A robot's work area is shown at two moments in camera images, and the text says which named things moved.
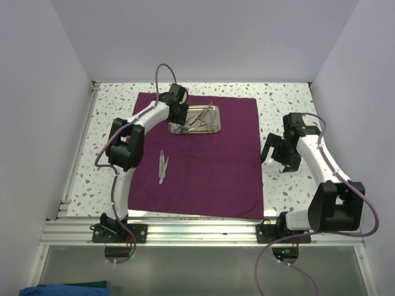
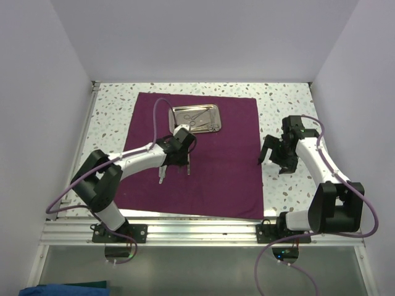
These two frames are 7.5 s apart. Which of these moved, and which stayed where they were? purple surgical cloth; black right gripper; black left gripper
Moved: black left gripper
Stayed: purple surgical cloth; black right gripper
